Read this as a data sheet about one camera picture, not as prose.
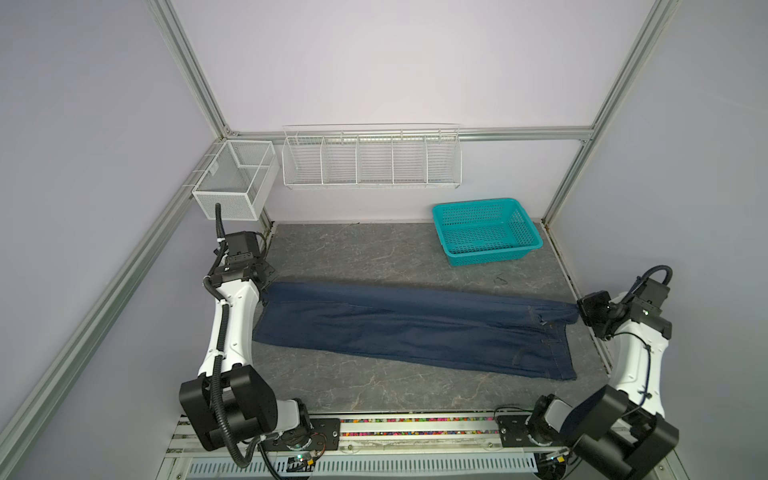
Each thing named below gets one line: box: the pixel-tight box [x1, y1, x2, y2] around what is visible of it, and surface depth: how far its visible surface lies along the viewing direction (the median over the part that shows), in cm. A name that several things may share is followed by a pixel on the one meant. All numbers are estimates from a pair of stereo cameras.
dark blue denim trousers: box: [253, 282, 582, 381], surface depth 89 cm
